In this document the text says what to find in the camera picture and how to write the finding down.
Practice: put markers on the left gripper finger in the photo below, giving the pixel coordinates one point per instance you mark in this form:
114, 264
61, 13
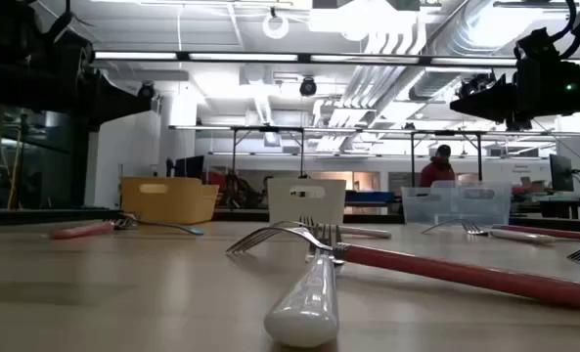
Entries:
128, 108

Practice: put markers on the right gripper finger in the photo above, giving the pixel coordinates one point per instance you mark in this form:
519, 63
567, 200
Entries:
490, 102

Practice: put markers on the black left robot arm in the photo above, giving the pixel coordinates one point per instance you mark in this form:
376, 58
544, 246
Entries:
15, 58

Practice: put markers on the person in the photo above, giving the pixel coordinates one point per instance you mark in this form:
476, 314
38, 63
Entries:
436, 171

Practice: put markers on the yellow plastic bin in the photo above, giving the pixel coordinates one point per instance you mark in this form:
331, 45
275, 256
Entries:
172, 203

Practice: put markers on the clear plastic bin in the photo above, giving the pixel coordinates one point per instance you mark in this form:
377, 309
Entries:
456, 205

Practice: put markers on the blue storage bin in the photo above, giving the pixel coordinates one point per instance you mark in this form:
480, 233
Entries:
370, 196

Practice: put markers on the white plastic bin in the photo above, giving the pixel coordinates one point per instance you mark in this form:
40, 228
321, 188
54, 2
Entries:
306, 207

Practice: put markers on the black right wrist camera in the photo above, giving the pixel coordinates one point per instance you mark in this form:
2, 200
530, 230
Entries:
533, 46

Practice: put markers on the black background table frame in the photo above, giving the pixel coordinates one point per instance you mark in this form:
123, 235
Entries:
234, 151
413, 156

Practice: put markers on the black overhead camera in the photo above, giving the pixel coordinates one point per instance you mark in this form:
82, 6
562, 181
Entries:
308, 87

